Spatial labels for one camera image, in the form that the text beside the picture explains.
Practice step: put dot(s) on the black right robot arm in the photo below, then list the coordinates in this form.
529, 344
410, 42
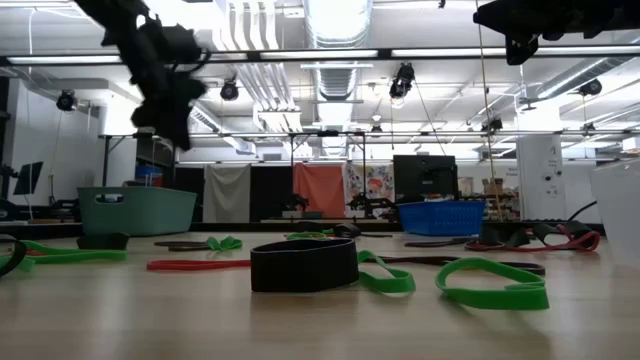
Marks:
620, 12

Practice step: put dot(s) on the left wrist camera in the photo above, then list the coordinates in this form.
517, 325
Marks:
177, 44

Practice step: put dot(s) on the wide black rubber band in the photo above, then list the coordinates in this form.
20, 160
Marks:
309, 226
102, 242
21, 252
500, 234
545, 231
300, 270
346, 230

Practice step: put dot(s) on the black computer monitor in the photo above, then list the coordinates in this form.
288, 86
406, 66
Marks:
425, 175

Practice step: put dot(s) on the teal plastic basket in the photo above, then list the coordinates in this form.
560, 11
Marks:
150, 212

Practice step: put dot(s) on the green rubber band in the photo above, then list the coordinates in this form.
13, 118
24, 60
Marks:
225, 244
305, 236
400, 286
500, 298
75, 256
22, 264

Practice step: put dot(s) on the black hanging camera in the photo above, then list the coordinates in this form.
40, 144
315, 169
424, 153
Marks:
591, 88
494, 125
229, 92
66, 101
401, 82

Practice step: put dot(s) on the orange hanging cloth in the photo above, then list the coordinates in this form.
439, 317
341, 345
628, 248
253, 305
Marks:
320, 185

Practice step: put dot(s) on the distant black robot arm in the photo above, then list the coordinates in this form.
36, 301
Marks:
370, 204
296, 202

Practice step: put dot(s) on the cardboard box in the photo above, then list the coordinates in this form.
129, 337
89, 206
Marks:
492, 187

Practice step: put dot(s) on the tilted black monitor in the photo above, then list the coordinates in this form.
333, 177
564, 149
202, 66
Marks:
29, 178

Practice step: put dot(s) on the blue plastic basket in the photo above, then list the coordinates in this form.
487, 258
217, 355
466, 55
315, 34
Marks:
440, 218

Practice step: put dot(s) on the blue plastic bin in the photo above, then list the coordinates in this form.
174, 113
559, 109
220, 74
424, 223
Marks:
148, 175

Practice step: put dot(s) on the floral hanging cloth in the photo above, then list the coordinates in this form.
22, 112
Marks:
380, 175

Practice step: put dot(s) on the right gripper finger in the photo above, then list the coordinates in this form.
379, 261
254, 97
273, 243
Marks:
495, 17

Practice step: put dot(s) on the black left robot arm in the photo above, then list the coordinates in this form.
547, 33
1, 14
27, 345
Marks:
117, 20

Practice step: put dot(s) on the black overhead light bar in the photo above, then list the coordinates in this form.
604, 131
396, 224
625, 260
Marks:
384, 52

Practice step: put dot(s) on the clear plastic container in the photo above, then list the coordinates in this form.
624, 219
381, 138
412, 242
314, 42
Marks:
620, 210

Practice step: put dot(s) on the distant black metal frame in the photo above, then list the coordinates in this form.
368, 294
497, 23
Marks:
105, 160

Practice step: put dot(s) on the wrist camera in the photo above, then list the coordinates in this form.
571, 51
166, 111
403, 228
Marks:
177, 44
520, 50

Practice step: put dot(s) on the red rubber band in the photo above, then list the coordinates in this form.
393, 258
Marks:
580, 244
32, 252
195, 265

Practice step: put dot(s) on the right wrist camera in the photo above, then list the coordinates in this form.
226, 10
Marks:
520, 50

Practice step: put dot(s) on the silver ceiling duct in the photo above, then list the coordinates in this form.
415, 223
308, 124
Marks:
337, 30

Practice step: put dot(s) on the grey hanging cloth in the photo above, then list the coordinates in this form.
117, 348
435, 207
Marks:
227, 195

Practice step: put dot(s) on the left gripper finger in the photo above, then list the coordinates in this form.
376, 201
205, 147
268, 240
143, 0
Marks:
182, 132

